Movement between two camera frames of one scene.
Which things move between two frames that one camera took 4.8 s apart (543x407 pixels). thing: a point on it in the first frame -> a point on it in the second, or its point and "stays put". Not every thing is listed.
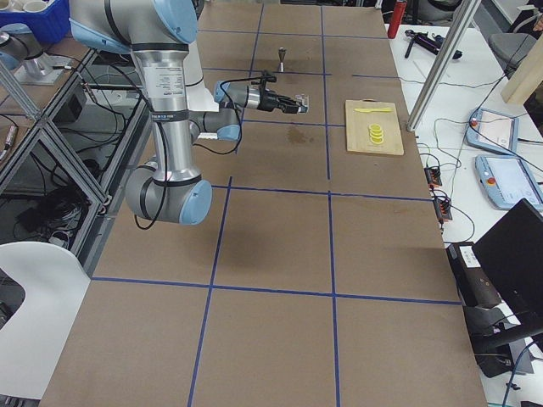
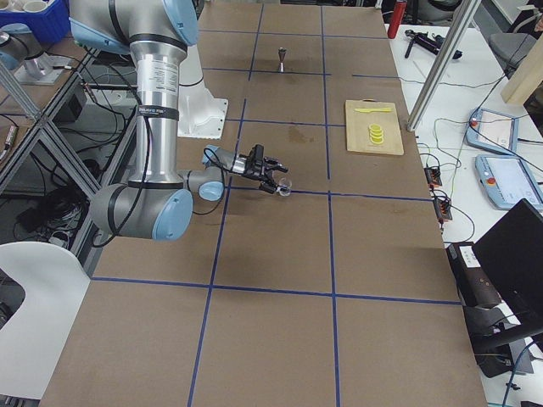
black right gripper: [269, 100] -> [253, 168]
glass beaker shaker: [303, 100] -> [283, 191]
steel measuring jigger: [282, 52] stays put
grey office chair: [509, 47] stays put
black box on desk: [478, 286] stays put
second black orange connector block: [443, 209] stays put
